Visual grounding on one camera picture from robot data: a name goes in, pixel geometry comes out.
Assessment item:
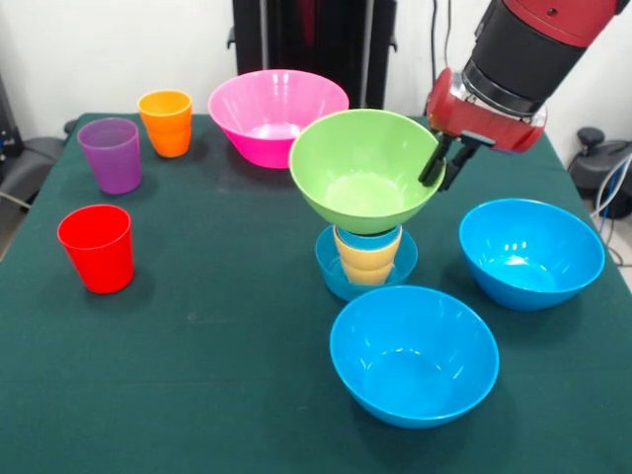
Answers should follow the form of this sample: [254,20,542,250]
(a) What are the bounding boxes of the blue and white cables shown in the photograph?
[590,150,632,266]

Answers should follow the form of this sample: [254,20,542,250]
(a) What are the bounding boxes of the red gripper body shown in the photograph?
[425,67,548,154]

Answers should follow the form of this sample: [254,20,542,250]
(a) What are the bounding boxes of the red cup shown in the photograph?
[56,203,135,295]

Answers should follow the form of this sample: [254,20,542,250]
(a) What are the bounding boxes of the pink bowl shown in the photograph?
[206,68,351,170]

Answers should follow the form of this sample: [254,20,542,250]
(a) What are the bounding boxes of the green bowl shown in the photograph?
[288,108,448,236]

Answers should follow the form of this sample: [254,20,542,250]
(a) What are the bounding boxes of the large blue bowl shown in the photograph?
[329,284,501,430]
[458,197,606,311]

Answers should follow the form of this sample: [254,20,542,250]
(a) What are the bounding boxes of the purple cup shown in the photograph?
[77,117,143,196]

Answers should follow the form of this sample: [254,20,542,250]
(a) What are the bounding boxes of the yellow cup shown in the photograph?
[333,226,404,286]

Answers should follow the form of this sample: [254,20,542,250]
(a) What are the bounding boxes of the small blue bowl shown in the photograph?
[314,224,419,302]

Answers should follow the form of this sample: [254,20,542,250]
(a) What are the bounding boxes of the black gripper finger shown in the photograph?
[441,142,478,192]
[418,135,453,187]

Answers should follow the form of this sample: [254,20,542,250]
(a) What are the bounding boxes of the black chair base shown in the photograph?
[567,126,632,221]

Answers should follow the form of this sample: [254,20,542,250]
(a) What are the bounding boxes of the dark green tablecloth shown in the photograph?
[0,112,632,474]

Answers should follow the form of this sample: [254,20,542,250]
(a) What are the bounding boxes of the blue cup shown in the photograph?
[336,225,402,251]

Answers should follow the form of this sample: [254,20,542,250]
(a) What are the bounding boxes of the orange cup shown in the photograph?
[136,89,194,159]

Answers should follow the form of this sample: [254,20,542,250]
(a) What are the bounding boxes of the black wall cable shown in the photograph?
[423,0,463,118]

